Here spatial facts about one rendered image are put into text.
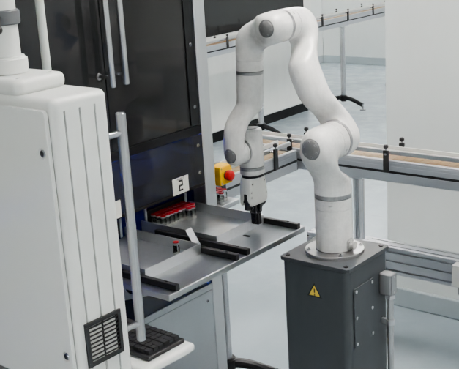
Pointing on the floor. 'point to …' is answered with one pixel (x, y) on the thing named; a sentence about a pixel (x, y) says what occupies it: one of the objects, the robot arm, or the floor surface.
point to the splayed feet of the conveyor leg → (246, 364)
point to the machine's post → (203, 195)
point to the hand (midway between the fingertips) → (256, 217)
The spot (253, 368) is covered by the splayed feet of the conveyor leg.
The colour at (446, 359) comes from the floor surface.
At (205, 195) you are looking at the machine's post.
